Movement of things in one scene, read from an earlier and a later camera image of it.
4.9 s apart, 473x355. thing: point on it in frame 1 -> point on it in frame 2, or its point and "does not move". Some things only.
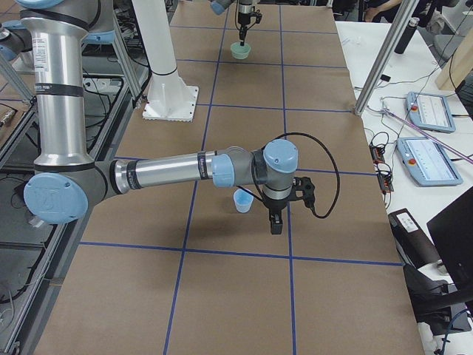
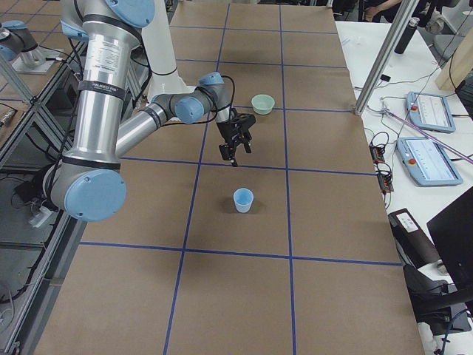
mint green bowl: x=239 y=52 -> x=262 y=103
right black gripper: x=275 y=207 -> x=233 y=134
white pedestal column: x=170 y=97 does not move
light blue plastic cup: x=242 y=200 does not move
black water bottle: x=407 y=35 does not move
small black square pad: x=385 y=78 does not move
